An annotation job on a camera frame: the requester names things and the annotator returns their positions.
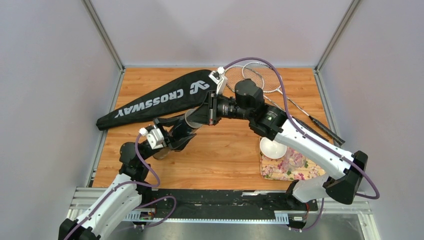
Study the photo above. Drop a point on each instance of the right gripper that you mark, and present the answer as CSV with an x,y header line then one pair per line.
x,y
206,109

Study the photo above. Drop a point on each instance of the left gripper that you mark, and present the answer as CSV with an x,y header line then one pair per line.
x,y
170,141

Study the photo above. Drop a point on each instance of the black shuttlecock tube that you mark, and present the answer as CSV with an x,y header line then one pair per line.
x,y
177,137

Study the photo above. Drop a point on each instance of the clear plastic tube lid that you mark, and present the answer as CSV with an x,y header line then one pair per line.
x,y
189,119

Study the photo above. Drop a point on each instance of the black Crossway racket bag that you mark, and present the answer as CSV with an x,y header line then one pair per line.
x,y
185,92

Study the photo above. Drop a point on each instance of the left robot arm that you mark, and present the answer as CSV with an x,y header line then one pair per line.
x,y
135,180

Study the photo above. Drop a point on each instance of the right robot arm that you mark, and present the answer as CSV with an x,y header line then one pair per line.
x,y
344,170

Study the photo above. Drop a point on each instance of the silver badminton racket left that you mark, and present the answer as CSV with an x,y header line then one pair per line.
x,y
234,75

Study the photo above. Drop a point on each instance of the silver badminton racket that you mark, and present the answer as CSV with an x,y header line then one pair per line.
x,y
262,72
234,75

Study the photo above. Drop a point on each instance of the silver badminton racket right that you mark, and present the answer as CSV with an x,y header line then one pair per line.
x,y
262,72

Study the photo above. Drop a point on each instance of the white bowl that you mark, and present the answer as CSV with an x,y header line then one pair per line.
x,y
272,149

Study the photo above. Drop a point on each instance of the clear glass cup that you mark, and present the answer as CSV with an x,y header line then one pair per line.
x,y
294,159

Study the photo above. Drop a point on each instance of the floral tray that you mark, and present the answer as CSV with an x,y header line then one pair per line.
x,y
277,169

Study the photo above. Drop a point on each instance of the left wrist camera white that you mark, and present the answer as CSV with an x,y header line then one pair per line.
x,y
154,137

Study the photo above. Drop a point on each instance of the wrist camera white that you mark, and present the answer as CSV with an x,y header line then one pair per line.
x,y
218,76
154,137

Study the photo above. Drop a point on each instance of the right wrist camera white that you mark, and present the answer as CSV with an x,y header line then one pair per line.
x,y
218,76

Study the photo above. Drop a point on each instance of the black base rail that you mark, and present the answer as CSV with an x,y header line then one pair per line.
x,y
207,204

